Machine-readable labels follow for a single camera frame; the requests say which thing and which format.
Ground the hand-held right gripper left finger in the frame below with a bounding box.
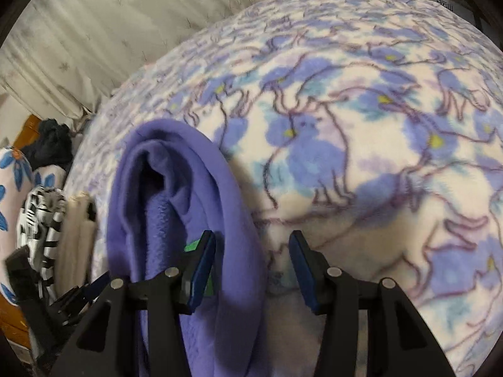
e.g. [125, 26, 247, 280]
[50, 230, 217, 377]

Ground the white box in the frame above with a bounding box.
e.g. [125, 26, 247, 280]
[432, 0, 486, 22]

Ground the purple hoodie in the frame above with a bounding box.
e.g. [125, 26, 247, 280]
[106, 119, 270, 377]

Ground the dark cloth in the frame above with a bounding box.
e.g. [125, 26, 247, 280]
[19, 120, 75, 171]

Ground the purple floral fleece blanket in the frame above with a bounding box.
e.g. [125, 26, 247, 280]
[63, 0, 503, 377]

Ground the cream curtain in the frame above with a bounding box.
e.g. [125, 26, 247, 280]
[0, 0, 435, 120]

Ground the black and white printed cloth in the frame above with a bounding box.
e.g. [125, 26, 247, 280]
[18, 186, 67, 303]

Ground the folded blue flower quilt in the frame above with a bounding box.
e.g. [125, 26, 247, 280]
[0, 146, 67, 307]

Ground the folded cream cloth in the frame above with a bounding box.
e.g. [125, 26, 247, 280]
[55, 192, 98, 303]

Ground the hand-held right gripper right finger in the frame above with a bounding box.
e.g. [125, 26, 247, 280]
[288, 230, 458, 377]

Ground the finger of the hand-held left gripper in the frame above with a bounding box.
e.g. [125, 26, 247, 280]
[49, 272, 113, 326]

